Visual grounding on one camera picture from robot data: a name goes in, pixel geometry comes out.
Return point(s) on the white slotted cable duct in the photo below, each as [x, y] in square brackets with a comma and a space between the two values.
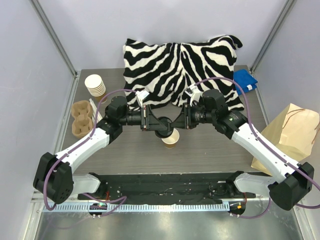
[95, 207]

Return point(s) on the right aluminium frame post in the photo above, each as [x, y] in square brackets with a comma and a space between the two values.
[284, 13]

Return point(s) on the stack of brown paper cups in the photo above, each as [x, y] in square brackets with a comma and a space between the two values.
[96, 87]

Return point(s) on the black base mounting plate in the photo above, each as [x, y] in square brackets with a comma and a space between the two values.
[170, 189]

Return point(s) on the brown paper bag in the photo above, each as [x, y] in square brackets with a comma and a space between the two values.
[294, 131]

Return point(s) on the brown cardboard cup carrier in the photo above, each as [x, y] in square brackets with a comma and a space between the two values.
[82, 113]

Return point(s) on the aluminium frame post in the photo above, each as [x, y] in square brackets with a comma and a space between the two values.
[53, 35]
[284, 13]

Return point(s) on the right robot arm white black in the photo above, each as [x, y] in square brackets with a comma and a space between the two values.
[289, 181]

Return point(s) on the single brown paper cup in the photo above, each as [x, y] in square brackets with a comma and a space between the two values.
[171, 141]

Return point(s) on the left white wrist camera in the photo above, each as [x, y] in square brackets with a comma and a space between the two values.
[140, 97]

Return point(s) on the left aluminium frame post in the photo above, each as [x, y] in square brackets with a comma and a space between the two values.
[53, 35]

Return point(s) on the black plastic cup lid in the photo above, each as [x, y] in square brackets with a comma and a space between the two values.
[166, 128]

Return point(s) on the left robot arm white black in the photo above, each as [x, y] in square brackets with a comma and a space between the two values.
[55, 177]

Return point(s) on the blue cloth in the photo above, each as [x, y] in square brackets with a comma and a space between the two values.
[245, 80]

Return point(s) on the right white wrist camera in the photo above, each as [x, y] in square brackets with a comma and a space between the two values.
[194, 93]

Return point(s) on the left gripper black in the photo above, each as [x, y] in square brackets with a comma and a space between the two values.
[144, 117]

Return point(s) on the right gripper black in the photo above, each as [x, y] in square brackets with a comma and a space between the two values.
[186, 115]

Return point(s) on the zebra print pillow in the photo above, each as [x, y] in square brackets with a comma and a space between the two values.
[166, 70]

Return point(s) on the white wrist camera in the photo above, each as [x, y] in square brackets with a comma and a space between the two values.
[140, 97]
[194, 93]

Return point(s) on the white wrapped straws bundle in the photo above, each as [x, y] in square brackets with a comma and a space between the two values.
[96, 115]

